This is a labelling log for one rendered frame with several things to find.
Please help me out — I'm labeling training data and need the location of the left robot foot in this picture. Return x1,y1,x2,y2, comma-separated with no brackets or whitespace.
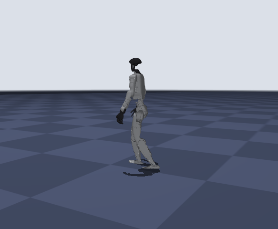
143,165,160,169

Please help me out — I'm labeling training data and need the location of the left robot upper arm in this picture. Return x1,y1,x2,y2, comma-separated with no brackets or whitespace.
129,74,137,97

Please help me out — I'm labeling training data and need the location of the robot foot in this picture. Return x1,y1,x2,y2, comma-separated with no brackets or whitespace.
129,160,143,164
143,165,160,169

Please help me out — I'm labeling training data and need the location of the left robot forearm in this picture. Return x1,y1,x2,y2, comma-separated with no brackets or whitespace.
121,90,132,112

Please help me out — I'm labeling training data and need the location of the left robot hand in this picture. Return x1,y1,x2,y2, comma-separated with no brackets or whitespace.
116,109,126,124

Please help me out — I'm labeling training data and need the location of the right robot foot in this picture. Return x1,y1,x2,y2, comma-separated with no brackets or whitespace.
129,160,143,164

